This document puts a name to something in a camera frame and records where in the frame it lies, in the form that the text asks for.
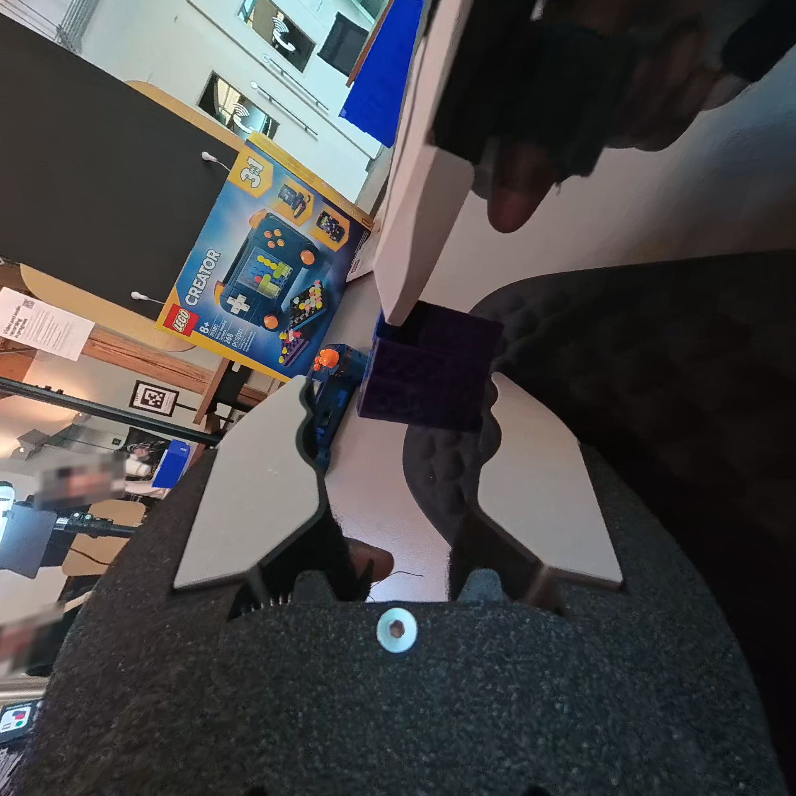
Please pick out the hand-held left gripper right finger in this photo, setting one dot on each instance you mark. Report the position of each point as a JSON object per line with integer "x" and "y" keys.
{"x": 547, "y": 497}

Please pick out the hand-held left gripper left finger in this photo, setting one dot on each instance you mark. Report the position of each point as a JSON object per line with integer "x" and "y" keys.
{"x": 249, "y": 497}

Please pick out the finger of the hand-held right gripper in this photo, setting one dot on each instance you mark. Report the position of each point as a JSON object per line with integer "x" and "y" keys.
{"x": 416, "y": 217}

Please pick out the blue and purple brick assembly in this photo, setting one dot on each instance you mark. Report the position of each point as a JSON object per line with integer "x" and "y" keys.
{"x": 429, "y": 373}

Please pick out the person's left hand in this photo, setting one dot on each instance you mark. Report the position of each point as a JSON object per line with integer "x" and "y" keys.
{"x": 370, "y": 556}

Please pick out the person's right hand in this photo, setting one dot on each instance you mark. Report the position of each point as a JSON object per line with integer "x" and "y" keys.
{"x": 671, "y": 74}

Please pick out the brick instruction booklet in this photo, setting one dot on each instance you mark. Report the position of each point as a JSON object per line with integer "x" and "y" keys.
{"x": 360, "y": 261}

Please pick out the dark blue brick game console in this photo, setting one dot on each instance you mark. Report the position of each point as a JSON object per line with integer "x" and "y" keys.
{"x": 336, "y": 398}

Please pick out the framed black white marker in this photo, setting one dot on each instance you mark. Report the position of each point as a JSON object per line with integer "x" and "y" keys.
{"x": 153, "y": 398}

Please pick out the black metal pole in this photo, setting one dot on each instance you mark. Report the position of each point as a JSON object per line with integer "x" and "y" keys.
{"x": 93, "y": 527}
{"x": 93, "y": 410}

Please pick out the black quilted wrist rest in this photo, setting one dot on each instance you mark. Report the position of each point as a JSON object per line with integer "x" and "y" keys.
{"x": 653, "y": 373}

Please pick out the brick set box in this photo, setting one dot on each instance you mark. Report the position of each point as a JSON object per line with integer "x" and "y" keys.
{"x": 249, "y": 280}

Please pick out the white paper notice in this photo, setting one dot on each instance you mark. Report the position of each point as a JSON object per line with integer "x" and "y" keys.
{"x": 43, "y": 323}

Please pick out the black wood-rimmed panel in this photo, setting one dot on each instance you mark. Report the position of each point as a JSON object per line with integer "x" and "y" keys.
{"x": 93, "y": 186}

